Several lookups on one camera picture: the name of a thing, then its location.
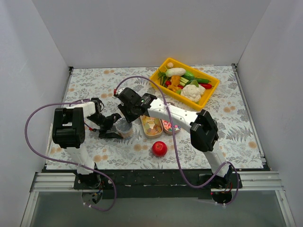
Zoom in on silver jar lid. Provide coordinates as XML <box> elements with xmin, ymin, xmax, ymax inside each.
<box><xmin>115</xmin><ymin>118</ymin><xmax>132</xmax><ymax>133</ymax></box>

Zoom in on clear glass jar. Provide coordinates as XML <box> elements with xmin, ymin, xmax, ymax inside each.
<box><xmin>117</xmin><ymin>128</ymin><xmax>133</xmax><ymax>139</ymax></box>

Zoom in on beige tray gummy candies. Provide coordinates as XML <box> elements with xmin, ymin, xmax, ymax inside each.
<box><xmin>140</xmin><ymin>115</ymin><xmax>163</xmax><ymax>139</ymax></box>

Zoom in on pink tray colourful candies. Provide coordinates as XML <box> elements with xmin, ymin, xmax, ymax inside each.
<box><xmin>161</xmin><ymin>119</ymin><xmax>181</xmax><ymax>134</ymax></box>

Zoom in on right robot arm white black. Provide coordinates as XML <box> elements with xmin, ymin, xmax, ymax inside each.
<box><xmin>114</xmin><ymin>87</ymin><xmax>232</xmax><ymax>188</ymax></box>

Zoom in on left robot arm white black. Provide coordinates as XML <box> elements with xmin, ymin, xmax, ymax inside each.
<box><xmin>52</xmin><ymin>98</ymin><xmax>122</xmax><ymax>189</ymax></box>

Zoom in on yellow plastic bin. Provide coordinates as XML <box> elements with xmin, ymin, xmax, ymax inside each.
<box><xmin>150</xmin><ymin>58</ymin><xmax>220</xmax><ymax>111</ymax></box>

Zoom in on red apple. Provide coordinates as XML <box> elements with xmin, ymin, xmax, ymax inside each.
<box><xmin>152</xmin><ymin>141</ymin><xmax>168</xmax><ymax>157</ymax></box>

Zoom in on orange yellow pepper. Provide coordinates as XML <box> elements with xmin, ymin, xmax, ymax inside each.
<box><xmin>167</xmin><ymin>76</ymin><xmax>181</xmax><ymax>92</ymax></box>

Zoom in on white eggplant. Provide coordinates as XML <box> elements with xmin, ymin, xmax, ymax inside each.
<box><xmin>165</xmin><ymin>68</ymin><xmax>186</xmax><ymax>78</ymax></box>

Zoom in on small beige mushroom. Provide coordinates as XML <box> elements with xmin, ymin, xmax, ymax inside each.
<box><xmin>167</xmin><ymin>62</ymin><xmax>174</xmax><ymax>68</ymax></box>

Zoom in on white cauliflower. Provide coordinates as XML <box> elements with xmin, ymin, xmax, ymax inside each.
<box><xmin>180</xmin><ymin>84</ymin><xmax>206</xmax><ymax>103</ymax></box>

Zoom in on green cucumber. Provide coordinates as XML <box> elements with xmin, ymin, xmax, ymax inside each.
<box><xmin>182</xmin><ymin>76</ymin><xmax>210</xmax><ymax>84</ymax></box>

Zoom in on red chili pepper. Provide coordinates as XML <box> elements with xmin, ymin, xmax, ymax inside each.
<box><xmin>199</xmin><ymin>83</ymin><xmax>213</xmax><ymax>89</ymax></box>

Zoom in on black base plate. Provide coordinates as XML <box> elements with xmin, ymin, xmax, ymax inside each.
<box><xmin>74</xmin><ymin>169</ymin><xmax>242</xmax><ymax>200</ymax></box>

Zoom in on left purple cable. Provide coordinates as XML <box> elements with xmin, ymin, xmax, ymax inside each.
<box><xmin>25</xmin><ymin>99</ymin><xmax>118</xmax><ymax>212</ymax></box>

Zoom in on purple cable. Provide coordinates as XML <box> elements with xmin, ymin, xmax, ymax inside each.
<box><xmin>25</xmin><ymin>99</ymin><xmax>118</xmax><ymax>212</ymax></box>
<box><xmin>113</xmin><ymin>76</ymin><xmax>240</xmax><ymax>205</ymax></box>

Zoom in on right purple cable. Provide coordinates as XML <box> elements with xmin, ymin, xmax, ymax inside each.
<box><xmin>113</xmin><ymin>76</ymin><xmax>240</xmax><ymax>205</ymax></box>

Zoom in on aluminium rail frame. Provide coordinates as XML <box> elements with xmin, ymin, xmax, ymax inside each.
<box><xmin>20</xmin><ymin>63</ymin><xmax>296</xmax><ymax>227</ymax></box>

